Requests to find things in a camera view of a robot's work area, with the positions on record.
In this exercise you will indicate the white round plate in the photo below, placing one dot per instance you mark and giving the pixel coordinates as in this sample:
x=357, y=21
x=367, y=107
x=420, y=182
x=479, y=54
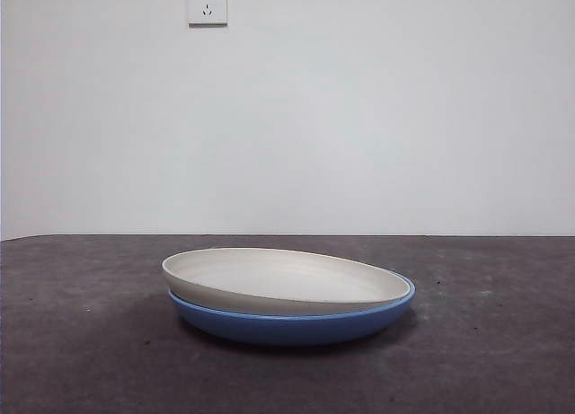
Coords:
x=278, y=275

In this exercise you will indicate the blue round plate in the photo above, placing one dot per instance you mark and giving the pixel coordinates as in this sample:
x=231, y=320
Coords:
x=287, y=331

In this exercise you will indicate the white wall power socket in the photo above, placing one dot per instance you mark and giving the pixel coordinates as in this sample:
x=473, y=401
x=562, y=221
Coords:
x=207, y=5

